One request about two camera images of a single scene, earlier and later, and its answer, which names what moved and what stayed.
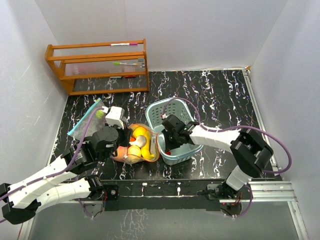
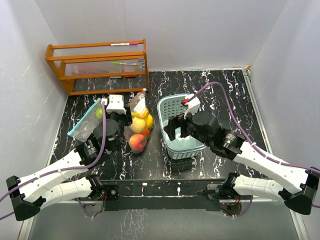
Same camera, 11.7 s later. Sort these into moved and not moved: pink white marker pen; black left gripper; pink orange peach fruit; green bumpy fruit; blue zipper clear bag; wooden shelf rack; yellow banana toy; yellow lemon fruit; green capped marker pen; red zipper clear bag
Moved: pink orange peach fruit; yellow banana toy; yellow lemon fruit; red zipper clear bag; black left gripper
Not moved: green bumpy fruit; wooden shelf rack; blue zipper clear bag; green capped marker pen; pink white marker pen
